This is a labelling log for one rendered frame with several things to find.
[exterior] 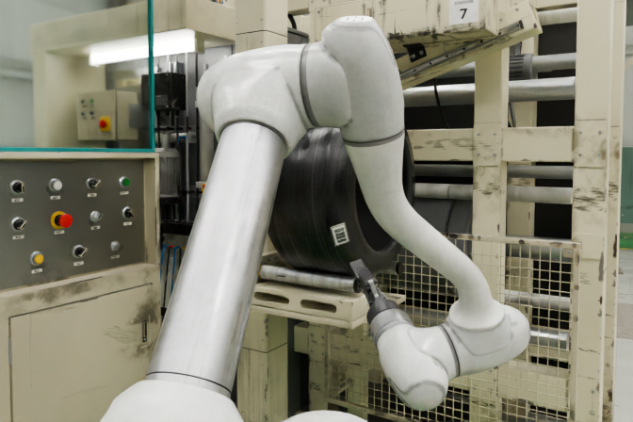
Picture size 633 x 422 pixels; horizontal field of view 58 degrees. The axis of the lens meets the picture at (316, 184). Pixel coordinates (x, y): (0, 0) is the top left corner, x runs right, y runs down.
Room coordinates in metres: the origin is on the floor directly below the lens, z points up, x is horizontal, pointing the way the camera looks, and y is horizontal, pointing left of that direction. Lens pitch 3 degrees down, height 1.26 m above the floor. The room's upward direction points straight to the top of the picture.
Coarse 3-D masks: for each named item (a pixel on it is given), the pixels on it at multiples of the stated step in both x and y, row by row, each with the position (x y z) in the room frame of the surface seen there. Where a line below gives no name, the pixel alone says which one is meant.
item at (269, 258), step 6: (270, 252) 1.81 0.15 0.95; (276, 252) 1.82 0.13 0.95; (264, 258) 1.76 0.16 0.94; (270, 258) 1.79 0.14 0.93; (276, 258) 1.82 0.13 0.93; (282, 258) 1.84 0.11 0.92; (264, 264) 1.76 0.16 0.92; (270, 264) 1.79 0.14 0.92; (276, 264) 1.82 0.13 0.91; (282, 264) 1.84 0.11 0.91; (288, 264) 1.88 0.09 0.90; (258, 276) 1.73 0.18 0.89; (258, 282) 1.74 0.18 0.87
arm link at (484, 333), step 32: (352, 160) 0.91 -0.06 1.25; (384, 160) 0.88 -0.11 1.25; (384, 192) 0.91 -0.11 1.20; (384, 224) 0.94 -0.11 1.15; (416, 224) 0.95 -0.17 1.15; (448, 256) 0.98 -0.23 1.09; (480, 288) 1.02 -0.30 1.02; (448, 320) 1.08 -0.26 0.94; (480, 320) 1.03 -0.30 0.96; (512, 320) 1.06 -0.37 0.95; (480, 352) 1.03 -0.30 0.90; (512, 352) 1.05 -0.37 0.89
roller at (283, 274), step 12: (264, 276) 1.72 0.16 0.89; (276, 276) 1.69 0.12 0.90; (288, 276) 1.67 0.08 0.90; (300, 276) 1.65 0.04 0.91; (312, 276) 1.63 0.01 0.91; (324, 276) 1.61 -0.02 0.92; (336, 276) 1.59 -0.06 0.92; (348, 276) 1.58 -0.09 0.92; (336, 288) 1.59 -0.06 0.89; (348, 288) 1.56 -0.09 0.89; (360, 288) 1.57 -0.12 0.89
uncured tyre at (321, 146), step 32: (320, 128) 1.53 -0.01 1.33; (288, 160) 1.54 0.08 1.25; (320, 160) 1.49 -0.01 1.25; (288, 192) 1.53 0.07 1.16; (320, 192) 1.48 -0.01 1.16; (352, 192) 1.51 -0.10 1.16; (288, 224) 1.55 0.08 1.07; (320, 224) 1.49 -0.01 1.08; (352, 224) 1.51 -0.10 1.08; (288, 256) 1.63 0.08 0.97; (320, 256) 1.55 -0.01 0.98; (352, 256) 1.54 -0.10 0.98; (384, 256) 1.68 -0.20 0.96
